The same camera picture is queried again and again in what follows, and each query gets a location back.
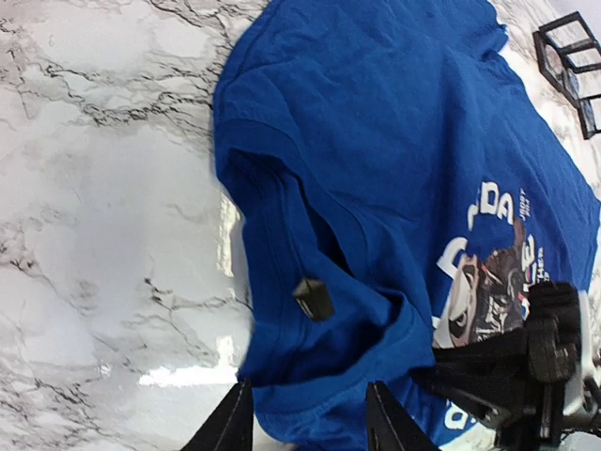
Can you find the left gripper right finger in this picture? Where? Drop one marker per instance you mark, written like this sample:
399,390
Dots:
389,426

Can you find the black wire frame cube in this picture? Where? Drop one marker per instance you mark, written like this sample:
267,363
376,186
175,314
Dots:
563,35

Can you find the blue printed t-shirt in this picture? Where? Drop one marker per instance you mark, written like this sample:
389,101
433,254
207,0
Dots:
399,193

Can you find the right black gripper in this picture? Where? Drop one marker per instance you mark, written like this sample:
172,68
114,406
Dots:
534,374

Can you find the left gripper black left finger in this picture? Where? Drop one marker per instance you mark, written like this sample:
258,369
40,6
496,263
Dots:
230,427

